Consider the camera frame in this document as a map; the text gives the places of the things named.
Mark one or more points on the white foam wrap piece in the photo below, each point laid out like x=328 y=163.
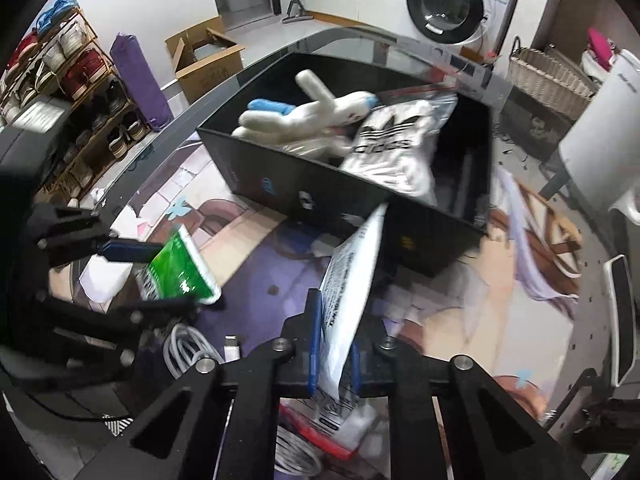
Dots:
x=357 y=427

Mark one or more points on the brown cardboard box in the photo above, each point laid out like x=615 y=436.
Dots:
x=210 y=75

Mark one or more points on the black cardboard box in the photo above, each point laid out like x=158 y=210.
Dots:
x=280 y=185

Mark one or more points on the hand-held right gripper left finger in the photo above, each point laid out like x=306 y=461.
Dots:
x=315 y=345

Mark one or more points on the wooden shoe rack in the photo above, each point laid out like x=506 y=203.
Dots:
x=107 y=67

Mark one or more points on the white electric kettle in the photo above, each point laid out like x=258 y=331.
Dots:
x=600 y=135

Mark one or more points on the purple rolled mat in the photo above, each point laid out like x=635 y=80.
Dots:
x=140 y=85

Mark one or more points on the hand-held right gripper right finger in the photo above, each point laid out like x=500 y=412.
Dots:
x=375 y=370

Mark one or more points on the white charger plug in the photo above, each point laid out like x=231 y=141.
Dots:
x=232 y=349

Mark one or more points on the white plush toy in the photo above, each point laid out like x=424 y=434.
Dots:
x=310 y=115

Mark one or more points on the small white packet red print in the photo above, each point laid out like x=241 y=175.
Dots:
x=310 y=427

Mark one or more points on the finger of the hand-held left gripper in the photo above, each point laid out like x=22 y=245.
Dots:
x=130 y=251
x=165 y=306

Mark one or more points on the green and white packet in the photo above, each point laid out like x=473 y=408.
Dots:
x=180 y=265

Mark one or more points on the pink plush toy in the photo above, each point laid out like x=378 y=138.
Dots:
x=600 y=45

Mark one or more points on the shoe rack with shoes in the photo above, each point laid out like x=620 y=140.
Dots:
x=65 y=47

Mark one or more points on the white framed device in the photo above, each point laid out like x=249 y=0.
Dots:
x=611 y=320

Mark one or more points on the wicker basket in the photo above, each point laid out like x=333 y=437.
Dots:
x=550 y=80

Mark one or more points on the clear bag with white clothing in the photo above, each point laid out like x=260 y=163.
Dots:
x=395 y=160

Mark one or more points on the white wipes packet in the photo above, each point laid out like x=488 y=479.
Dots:
x=350 y=280

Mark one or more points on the white tissue pack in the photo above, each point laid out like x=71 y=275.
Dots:
x=105 y=275

